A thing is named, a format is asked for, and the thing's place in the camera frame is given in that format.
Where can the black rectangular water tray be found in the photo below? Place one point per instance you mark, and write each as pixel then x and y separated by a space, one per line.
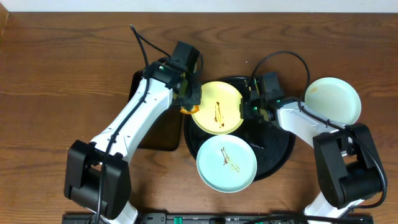
pixel 156 123

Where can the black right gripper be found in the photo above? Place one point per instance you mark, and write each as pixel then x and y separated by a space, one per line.
pixel 244 108

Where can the yellow green scrub sponge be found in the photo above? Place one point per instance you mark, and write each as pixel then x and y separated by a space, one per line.
pixel 189 109

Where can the light blue front plate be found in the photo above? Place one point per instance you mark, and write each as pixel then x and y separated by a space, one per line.
pixel 226 163

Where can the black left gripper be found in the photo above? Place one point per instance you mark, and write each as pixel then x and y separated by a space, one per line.
pixel 193 94

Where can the light green plate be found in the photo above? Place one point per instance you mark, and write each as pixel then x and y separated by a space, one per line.
pixel 335 99

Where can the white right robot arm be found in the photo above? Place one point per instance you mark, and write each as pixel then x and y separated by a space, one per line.
pixel 349 170

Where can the yellow plate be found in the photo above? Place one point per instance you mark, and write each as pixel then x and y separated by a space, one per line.
pixel 219 109

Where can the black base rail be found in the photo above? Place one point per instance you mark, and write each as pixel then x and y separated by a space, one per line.
pixel 163 218

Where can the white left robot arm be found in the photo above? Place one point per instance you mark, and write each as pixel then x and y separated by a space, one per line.
pixel 97 172

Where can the black round tray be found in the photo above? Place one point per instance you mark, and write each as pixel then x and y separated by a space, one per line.
pixel 271 145

